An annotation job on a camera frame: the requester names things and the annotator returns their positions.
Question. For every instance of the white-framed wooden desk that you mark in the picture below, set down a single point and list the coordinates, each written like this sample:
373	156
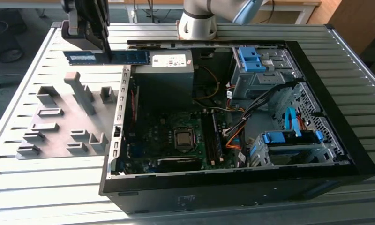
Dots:
307	14

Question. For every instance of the blue disk carrier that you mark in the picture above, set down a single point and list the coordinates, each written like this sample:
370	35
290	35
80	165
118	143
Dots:
251	58

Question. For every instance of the grey parts rack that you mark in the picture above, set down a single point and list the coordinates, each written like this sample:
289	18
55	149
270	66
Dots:
66	117

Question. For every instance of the grey metal drive cage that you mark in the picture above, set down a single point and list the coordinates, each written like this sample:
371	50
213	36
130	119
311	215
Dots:
299	147
262	82

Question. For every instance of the grey power supply unit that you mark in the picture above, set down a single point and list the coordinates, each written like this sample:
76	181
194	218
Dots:
162	82

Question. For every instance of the black PC case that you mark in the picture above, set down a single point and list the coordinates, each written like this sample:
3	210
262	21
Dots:
206	194

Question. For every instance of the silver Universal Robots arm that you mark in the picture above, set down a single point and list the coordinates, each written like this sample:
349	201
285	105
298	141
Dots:
196	25

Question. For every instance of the green motherboard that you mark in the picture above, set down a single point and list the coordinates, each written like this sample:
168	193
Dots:
156	131

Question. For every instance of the hard disk in blue carrier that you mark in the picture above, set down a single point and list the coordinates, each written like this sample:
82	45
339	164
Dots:
278	137

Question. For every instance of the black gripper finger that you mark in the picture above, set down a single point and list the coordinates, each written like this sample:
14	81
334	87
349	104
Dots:
74	23
102	37

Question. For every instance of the black RAM slot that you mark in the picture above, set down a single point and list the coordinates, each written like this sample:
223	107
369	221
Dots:
207	136

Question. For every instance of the wooden cabinet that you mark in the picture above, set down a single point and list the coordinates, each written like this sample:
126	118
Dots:
357	23

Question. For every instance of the silver CPU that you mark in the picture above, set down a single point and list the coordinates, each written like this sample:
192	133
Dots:
184	138

